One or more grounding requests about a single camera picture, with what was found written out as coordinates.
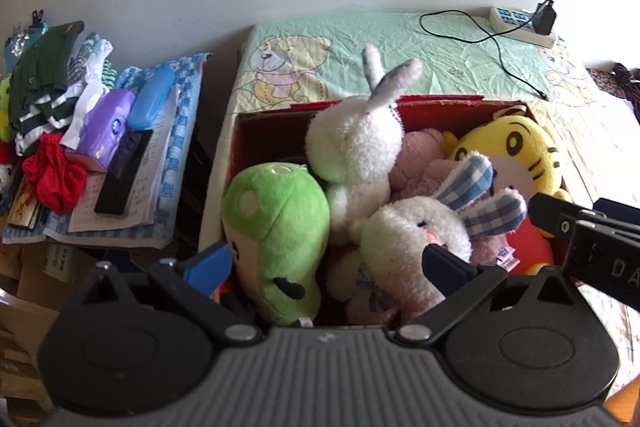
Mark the pink teddy bear plush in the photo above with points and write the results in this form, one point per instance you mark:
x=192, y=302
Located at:
x=419, y=170

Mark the white paper sheets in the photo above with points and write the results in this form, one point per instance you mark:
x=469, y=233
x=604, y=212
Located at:
x=143, y=198

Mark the yellow tiger plush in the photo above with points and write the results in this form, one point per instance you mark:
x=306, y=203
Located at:
x=525, y=158

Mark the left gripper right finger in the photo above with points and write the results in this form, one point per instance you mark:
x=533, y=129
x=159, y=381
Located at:
x=464, y=287

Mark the black remote control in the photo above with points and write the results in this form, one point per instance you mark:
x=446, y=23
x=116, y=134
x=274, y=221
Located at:
x=122, y=172

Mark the dark green striped garment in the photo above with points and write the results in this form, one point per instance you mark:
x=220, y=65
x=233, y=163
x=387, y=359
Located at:
x=42, y=100

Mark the red cardboard box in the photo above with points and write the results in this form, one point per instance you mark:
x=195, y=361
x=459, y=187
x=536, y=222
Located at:
x=254, y=138

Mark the purple tissue pack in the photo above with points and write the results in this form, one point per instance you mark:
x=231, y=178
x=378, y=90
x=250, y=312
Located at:
x=104, y=126

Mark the white bunny grey ears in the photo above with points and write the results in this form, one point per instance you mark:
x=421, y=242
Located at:
x=353, y=145

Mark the green cartoon bed sheet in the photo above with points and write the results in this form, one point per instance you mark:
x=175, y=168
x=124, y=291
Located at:
x=313, y=59

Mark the black charger adapter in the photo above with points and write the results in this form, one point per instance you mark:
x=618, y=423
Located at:
x=544, y=17

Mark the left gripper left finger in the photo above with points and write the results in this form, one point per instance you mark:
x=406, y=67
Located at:
x=191, y=283

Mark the white bunny plaid ears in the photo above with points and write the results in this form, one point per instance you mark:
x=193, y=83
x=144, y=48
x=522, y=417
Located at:
x=381, y=277

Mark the green frog plush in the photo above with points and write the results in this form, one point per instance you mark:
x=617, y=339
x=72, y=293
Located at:
x=277, y=221

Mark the red cloth bundle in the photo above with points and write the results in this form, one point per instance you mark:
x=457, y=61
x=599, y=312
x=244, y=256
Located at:
x=58, y=183

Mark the blue checkered cloth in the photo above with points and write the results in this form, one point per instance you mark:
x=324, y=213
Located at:
x=157, y=234

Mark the white power strip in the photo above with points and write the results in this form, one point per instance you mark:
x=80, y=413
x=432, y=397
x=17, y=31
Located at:
x=516, y=24

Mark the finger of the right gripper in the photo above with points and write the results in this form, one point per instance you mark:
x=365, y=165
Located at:
x=617, y=210
x=556, y=216

